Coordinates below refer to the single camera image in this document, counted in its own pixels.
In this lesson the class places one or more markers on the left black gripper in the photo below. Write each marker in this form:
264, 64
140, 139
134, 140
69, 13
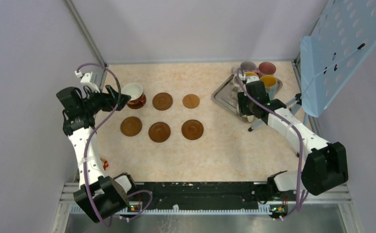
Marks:
114, 95

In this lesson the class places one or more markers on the floral mug yellow inside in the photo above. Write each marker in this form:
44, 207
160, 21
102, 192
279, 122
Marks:
241, 76

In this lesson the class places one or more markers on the light wooden coaster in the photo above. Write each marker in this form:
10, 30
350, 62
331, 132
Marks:
191, 101

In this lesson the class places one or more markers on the cream ribbed mug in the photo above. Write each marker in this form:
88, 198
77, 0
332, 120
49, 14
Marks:
248, 116

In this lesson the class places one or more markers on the pink mug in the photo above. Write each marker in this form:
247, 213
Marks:
265, 68

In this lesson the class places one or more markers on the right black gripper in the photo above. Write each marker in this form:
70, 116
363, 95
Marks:
242, 97

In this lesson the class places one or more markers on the small red owl sticker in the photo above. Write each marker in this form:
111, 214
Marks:
104, 163

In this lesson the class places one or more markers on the metal tray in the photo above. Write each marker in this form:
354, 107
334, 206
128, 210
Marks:
226, 96

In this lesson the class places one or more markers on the white and brown cup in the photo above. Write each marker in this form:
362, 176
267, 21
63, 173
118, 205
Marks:
135, 90

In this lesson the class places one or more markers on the grey purple mug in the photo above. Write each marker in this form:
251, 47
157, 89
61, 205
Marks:
246, 66

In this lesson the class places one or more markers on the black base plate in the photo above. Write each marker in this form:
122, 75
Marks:
223, 197

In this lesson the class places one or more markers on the dark wooden coaster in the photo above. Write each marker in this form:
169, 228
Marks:
137, 103
159, 132
192, 129
162, 101
131, 126

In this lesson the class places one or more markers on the light blue music stand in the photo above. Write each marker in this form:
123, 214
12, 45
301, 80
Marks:
338, 74

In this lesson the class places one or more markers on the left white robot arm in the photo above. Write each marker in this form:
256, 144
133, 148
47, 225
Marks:
100, 196

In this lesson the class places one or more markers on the blue butterfly mug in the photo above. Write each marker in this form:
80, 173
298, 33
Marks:
270, 84

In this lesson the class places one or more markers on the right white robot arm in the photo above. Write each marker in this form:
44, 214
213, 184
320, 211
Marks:
321, 165

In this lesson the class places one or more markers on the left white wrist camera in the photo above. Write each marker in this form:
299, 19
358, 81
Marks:
88, 80

